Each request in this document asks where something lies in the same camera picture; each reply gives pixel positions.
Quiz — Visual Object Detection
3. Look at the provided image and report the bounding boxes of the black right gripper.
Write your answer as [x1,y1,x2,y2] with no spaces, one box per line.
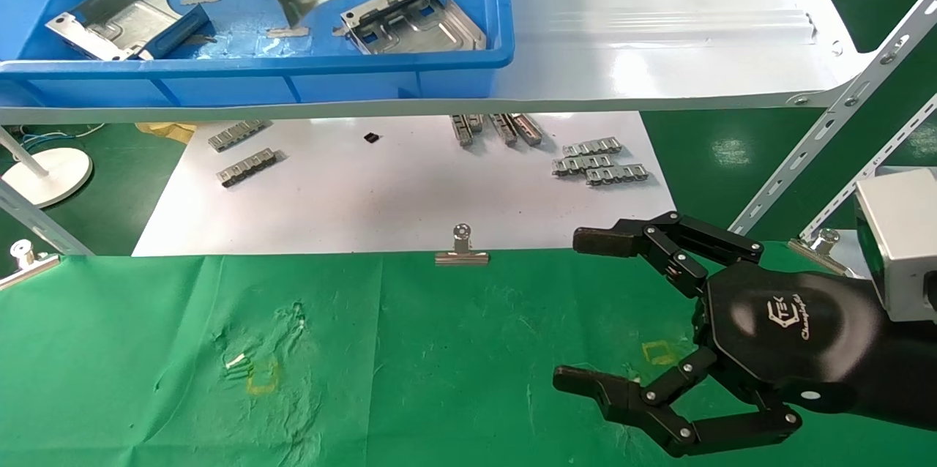
[553,211,937,458]

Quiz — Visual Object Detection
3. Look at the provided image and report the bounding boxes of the blue plastic bin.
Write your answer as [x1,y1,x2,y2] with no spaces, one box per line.
[0,0,515,109]

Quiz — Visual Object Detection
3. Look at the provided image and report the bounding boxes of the silver binder clip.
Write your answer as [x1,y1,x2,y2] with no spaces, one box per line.
[435,223,490,266]
[0,239,61,291]
[788,228,854,277]

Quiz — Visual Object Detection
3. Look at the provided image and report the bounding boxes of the yellowish crumpled paper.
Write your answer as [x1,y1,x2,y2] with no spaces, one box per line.
[135,122,198,144]

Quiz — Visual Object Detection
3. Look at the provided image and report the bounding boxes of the ribbed sheet metal plate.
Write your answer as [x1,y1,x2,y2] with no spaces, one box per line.
[340,0,488,56]

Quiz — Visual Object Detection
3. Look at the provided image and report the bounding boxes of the green table cloth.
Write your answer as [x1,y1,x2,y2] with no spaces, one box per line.
[0,242,937,467]

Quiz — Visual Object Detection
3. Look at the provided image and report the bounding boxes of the white metal shelf rack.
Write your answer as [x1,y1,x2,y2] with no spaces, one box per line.
[0,0,937,259]

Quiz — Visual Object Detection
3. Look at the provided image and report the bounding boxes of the white round stand base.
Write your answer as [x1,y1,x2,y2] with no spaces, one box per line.
[0,127,94,209]

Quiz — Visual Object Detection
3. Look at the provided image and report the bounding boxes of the folded sheet metal bracket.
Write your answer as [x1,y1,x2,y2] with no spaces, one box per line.
[45,0,212,61]

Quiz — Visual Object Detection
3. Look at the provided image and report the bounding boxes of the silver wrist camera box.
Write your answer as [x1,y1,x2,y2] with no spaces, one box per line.
[853,168,937,323]

